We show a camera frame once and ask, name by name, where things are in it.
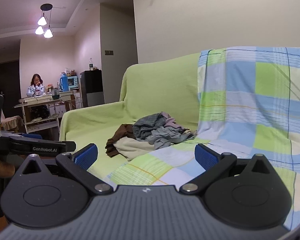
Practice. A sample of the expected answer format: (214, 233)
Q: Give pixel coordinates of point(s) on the clear plastic bottle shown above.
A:
(91, 65)

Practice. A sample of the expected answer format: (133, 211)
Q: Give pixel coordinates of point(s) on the brown pants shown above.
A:
(122, 133)

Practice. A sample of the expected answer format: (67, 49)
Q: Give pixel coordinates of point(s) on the teal thermos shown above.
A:
(63, 82)

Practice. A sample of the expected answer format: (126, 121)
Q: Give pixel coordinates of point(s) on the black fridge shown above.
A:
(92, 87)

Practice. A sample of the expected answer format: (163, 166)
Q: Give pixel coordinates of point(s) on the cloth covered chair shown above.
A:
(11, 122)

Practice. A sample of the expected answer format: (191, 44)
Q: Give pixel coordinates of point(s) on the person's left hand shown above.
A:
(2, 167)

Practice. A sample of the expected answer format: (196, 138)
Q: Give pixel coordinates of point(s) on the wall switch panel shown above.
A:
(109, 52)

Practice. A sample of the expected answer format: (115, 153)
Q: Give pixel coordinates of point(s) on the plaid blanket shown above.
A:
(240, 92)

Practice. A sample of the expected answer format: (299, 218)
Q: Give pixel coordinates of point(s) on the cream garment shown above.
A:
(133, 147)

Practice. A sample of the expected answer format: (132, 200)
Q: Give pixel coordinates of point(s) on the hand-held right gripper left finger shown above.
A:
(86, 156)

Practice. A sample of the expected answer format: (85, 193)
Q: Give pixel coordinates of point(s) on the light grey garment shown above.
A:
(165, 137)

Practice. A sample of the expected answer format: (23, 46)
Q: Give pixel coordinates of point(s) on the green covered sofa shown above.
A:
(160, 85)

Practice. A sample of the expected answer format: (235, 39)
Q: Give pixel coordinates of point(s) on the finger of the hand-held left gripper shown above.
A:
(64, 146)
(32, 136)

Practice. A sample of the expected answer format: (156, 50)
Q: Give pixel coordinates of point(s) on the light blue microwave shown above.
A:
(72, 82)

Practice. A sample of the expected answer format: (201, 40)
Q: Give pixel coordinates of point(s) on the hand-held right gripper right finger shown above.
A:
(206, 156)

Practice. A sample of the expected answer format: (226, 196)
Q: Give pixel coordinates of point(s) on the wooden table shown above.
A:
(39, 100)

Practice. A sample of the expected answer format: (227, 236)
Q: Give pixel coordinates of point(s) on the mauve garment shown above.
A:
(171, 122)

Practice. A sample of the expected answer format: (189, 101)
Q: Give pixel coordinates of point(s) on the pendant lamp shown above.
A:
(43, 21)

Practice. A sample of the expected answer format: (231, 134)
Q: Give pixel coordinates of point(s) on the dark door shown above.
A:
(9, 87)

